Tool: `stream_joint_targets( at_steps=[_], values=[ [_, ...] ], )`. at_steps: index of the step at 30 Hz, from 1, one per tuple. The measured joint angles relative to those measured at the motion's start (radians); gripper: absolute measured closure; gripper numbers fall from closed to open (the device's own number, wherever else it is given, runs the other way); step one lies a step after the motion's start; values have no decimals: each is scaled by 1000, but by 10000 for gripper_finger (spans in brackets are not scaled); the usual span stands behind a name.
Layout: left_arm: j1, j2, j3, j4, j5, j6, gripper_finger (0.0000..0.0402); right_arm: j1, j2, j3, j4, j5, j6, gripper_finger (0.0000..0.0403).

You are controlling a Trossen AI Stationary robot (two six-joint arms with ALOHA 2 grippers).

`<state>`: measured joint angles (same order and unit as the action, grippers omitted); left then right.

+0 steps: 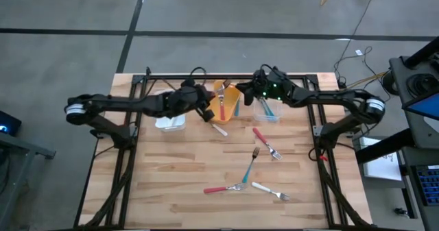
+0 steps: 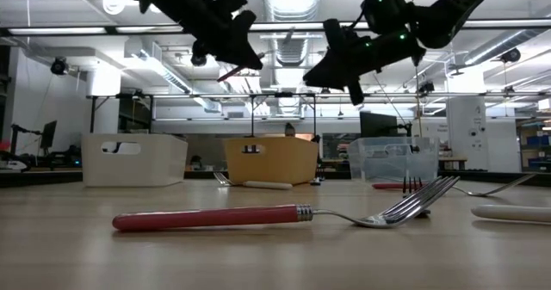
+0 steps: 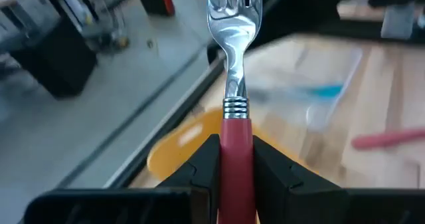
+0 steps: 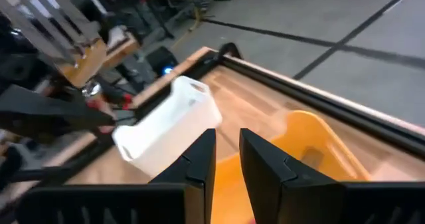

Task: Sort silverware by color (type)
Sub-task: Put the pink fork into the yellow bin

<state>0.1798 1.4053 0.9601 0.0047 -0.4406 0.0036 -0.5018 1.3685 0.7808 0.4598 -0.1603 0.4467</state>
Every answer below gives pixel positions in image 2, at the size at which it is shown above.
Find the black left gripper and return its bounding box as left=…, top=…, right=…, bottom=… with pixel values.
left=180, top=0, right=264, bottom=71

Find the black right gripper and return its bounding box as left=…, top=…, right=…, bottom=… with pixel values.
left=303, top=18, right=427, bottom=107

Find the orange plastic bin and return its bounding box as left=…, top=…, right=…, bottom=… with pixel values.
left=222, top=136, right=320, bottom=187

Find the white-handled fork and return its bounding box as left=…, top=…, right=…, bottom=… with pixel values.
left=470, top=203, right=551, bottom=224
left=213, top=171, right=294, bottom=191

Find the clear plastic bin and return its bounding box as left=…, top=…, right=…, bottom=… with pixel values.
left=346, top=135, right=441, bottom=183

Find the white pillar with signs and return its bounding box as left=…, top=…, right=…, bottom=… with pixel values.
left=445, top=96, right=491, bottom=171

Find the wooden background table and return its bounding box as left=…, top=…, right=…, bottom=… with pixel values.
left=437, top=155, right=469, bottom=171

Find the white plastic bin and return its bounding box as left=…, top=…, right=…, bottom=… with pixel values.
left=81, top=133, right=189, bottom=188

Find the small black monitor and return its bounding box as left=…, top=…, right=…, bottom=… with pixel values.
left=40, top=120, right=59, bottom=152

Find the shelf with blue bins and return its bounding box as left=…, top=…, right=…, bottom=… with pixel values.
left=515, top=117, right=551, bottom=174

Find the black dome ceiling camera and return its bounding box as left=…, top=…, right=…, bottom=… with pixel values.
left=50, top=56, right=69, bottom=76
left=191, top=48, right=208, bottom=68
left=499, top=47, right=523, bottom=64

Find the black background workstation frame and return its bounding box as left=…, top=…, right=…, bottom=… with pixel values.
left=89, top=91, right=319, bottom=139

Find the silver ceiling duct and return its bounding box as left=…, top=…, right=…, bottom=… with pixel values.
left=261, top=0, right=324, bottom=115

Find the black hanging camera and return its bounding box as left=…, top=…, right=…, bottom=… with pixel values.
left=416, top=80, right=436, bottom=96

